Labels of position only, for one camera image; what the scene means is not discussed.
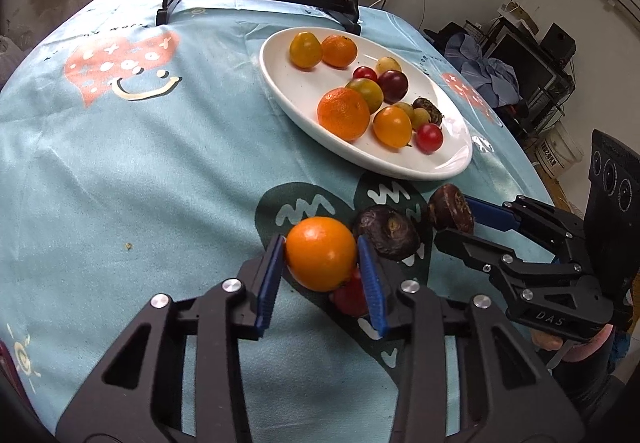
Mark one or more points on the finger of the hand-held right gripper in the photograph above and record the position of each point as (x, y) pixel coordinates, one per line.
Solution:
(487, 215)
(465, 243)

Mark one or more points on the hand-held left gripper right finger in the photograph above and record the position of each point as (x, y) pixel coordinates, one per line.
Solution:
(372, 293)

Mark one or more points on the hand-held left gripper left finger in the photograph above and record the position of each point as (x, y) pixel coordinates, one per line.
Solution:
(267, 288)

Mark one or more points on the dark brown water chestnut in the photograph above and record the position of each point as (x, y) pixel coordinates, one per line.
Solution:
(450, 208)
(386, 231)
(430, 106)

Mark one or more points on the small yellow-green fruit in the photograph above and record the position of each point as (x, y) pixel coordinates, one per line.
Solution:
(421, 119)
(405, 109)

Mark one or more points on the dark red tomato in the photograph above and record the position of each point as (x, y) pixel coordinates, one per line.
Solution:
(393, 86)

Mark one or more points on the green and orange tomato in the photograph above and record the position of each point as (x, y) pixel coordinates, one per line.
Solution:
(364, 91)

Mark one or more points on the orange mandarin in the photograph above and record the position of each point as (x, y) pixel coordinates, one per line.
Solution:
(339, 51)
(344, 113)

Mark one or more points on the yellow round fruit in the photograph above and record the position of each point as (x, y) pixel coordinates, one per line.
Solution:
(387, 64)

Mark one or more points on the small red cherry tomato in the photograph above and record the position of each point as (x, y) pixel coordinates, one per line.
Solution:
(365, 73)

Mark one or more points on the white oval plate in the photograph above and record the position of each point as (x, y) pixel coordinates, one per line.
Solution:
(300, 93)

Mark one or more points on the person's right forearm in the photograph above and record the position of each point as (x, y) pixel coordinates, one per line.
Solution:
(590, 383)

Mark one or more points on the person's right hand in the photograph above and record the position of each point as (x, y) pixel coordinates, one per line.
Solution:
(547, 341)

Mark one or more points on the white bucket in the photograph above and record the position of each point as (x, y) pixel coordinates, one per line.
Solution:
(560, 150)

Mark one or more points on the blue cloth pile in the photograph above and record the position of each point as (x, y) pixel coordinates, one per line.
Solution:
(480, 68)

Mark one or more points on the black monitor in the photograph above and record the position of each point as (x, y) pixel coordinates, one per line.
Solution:
(525, 68)

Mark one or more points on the light blue printed tablecloth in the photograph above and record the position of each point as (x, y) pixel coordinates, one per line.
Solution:
(150, 173)

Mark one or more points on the black speaker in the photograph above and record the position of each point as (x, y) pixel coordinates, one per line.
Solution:
(558, 40)

